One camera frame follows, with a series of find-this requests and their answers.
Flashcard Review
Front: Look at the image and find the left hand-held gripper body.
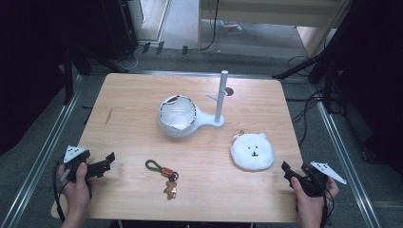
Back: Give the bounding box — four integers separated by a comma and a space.
60, 144, 91, 183

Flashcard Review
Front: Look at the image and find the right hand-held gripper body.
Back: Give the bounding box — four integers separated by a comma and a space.
299, 161, 348, 199

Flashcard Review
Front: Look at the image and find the person's right hand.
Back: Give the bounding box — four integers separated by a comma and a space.
290, 176, 340, 224

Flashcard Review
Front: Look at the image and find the person's left hand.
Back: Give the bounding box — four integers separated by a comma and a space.
56, 161, 93, 220

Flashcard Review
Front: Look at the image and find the white plush bear pouch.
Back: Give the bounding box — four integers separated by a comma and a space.
229, 129, 276, 172

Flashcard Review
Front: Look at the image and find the white stand with bowl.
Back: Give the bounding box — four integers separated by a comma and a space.
157, 69, 230, 139

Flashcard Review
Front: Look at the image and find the black metal stand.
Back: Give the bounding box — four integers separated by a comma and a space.
62, 44, 93, 106

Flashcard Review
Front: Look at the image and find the black tripod stand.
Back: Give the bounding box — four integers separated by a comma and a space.
271, 37, 341, 114

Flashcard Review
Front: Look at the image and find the black cabinet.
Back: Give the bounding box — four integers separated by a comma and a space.
100, 0, 141, 62

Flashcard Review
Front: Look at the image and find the red and white booklet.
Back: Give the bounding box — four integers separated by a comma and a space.
221, 20, 245, 35

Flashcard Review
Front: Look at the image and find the light wooden furniture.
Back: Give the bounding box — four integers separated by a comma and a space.
197, 0, 354, 59

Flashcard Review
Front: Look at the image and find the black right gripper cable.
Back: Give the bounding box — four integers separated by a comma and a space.
317, 177, 336, 228

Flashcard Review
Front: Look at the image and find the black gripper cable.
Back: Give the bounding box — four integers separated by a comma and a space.
51, 157, 68, 223
317, 177, 336, 228

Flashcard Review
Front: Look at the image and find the metal floor rail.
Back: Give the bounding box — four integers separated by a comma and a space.
0, 74, 84, 228
312, 83, 383, 228

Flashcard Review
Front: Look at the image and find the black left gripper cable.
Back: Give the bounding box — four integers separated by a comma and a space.
51, 157, 68, 223

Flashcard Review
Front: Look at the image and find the green loop bear keychain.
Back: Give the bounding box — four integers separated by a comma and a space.
144, 159, 181, 201

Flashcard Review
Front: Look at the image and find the black floor cable bundle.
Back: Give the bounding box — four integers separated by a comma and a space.
285, 54, 331, 148

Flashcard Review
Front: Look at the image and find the white floor cable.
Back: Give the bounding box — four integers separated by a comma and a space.
114, 43, 144, 72

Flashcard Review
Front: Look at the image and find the black hanging cable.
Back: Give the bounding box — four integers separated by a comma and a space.
199, 0, 221, 52

